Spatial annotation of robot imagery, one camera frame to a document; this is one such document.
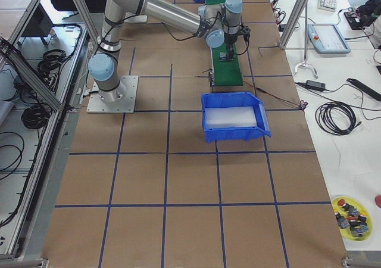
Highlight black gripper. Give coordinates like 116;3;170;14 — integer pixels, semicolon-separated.
224;33;239;61

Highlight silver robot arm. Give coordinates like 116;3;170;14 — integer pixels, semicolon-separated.
88;0;250;111

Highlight yellow plate of buttons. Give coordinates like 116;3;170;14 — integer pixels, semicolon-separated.
331;196;373;241

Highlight green conveyor belt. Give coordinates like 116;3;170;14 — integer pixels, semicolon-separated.
198;0;250;88

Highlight blue bin right side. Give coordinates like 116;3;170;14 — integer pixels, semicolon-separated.
201;92;271;142

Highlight white foam pad right bin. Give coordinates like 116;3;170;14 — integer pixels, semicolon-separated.
205;107;257;129

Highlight black power adapter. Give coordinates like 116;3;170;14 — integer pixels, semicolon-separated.
305;80;326;92

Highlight blue teach pendant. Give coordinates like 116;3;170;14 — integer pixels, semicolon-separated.
307;24;351;54

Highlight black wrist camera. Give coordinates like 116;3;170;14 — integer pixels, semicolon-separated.
239;24;251;42

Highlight red black conveyor wires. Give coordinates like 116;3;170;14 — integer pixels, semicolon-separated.
243;80;308;111

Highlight aluminium frame post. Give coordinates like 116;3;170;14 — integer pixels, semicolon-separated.
279;0;308;49

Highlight coiled black cable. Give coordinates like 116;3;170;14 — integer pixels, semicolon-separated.
314;101;363;136

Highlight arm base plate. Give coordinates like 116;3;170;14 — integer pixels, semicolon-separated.
87;76;139;114

